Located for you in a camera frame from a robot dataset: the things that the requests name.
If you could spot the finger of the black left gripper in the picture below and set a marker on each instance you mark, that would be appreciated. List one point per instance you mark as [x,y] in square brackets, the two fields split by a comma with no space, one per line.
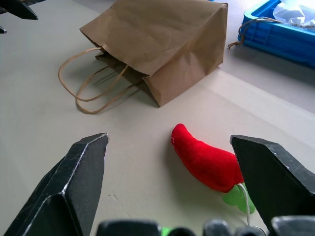
[17,8]
[2,30]

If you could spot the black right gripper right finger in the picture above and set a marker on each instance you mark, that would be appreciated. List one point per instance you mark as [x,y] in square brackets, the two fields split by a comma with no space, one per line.
[275,177]

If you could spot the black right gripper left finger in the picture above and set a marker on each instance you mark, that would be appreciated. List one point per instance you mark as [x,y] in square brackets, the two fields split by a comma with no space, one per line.
[73,177]

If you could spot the white crumpled plastic bag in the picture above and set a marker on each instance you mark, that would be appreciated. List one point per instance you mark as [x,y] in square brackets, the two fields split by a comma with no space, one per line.
[292,12]

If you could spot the red plush chili pepper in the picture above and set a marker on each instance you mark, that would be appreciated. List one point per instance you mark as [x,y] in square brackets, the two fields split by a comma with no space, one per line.
[206,162]

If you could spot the blue plastic crate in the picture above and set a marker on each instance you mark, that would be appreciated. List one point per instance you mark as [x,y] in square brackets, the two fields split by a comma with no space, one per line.
[275,39]

